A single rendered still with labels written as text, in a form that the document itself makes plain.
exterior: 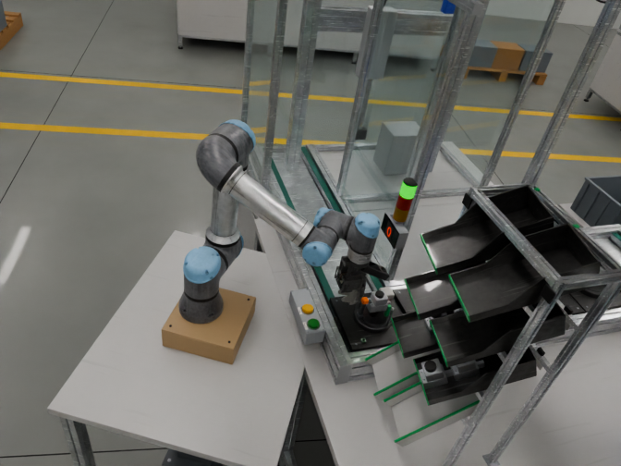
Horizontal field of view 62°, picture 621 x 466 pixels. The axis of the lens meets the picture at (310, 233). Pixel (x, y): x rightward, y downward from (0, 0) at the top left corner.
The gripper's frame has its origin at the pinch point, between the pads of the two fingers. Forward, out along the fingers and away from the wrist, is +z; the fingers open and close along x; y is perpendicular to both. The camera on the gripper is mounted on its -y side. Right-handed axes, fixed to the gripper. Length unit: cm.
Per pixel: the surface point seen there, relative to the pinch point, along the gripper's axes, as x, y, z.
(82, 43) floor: -522, 113, 108
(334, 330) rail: 2.3, 5.6, 11.3
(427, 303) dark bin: 29.3, -4.2, -29.2
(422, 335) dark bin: 28.5, -7.7, -14.7
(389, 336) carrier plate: 8.9, -12.4, 10.3
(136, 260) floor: -150, 71, 108
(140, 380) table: 3, 70, 22
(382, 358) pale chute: 20.9, -3.0, 4.6
